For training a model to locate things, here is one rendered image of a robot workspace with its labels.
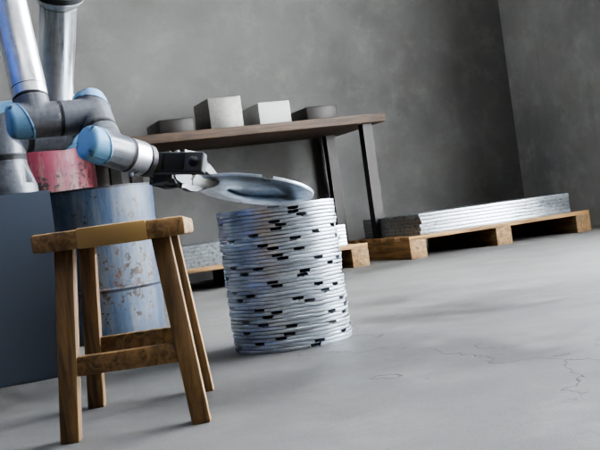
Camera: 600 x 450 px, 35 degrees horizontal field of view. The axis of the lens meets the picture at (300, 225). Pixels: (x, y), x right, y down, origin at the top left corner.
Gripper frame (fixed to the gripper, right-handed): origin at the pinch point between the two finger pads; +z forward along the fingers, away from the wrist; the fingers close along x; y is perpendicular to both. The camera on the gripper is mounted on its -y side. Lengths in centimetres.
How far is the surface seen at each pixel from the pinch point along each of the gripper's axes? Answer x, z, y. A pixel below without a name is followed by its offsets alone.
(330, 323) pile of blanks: 30.7, 26.8, -13.8
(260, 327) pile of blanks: 32.7, 13.8, -3.5
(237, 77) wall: -159, 250, 261
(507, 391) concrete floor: 48, -16, -85
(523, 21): -225, 407, 145
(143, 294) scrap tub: 17, 44, 78
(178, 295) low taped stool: 35, -46, -43
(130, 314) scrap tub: 24, 41, 79
